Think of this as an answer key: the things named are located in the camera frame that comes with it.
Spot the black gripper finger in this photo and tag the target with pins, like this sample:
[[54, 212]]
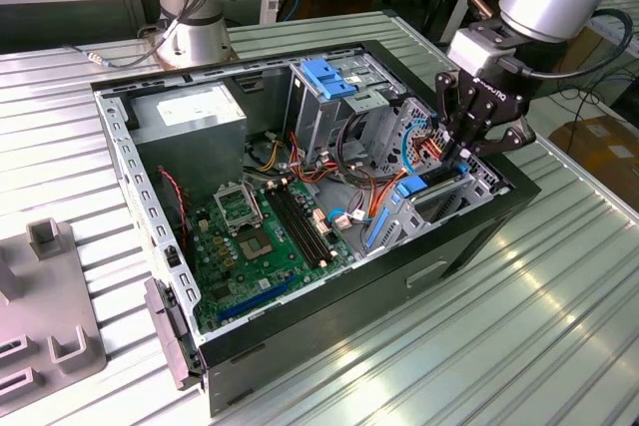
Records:
[[446, 102], [514, 139]]

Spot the grey plastic case panel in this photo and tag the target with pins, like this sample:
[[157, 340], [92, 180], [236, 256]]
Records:
[[167, 326]]

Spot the black RAM slot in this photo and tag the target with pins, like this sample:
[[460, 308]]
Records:
[[295, 231], [308, 224]]

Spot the grey metal drive cage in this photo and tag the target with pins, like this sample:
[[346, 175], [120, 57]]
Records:
[[319, 117]]

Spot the grey power supply unit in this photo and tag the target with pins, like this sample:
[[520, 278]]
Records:
[[199, 156]]

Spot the black open PC case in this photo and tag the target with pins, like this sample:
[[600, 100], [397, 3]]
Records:
[[349, 316]]

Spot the blue expansion slot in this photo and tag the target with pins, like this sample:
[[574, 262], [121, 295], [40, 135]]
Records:
[[254, 300]]

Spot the green motherboard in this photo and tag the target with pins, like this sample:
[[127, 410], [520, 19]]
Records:
[[279, 276]]

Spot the blue drive latch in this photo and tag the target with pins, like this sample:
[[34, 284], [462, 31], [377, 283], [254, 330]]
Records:
[[324, 79]]

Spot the grey parts rack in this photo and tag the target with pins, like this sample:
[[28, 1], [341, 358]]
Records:
[[45, 296]]

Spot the hard disk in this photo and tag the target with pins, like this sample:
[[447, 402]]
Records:
[[412, 186]]

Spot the brown cardboard box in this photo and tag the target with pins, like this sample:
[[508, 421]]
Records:
[[604, 146]]

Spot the CPU socket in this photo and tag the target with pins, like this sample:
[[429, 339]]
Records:
[[254, 245]]

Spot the grey metal disk bay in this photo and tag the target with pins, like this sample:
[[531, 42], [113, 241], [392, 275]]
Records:
[[405, 221]]

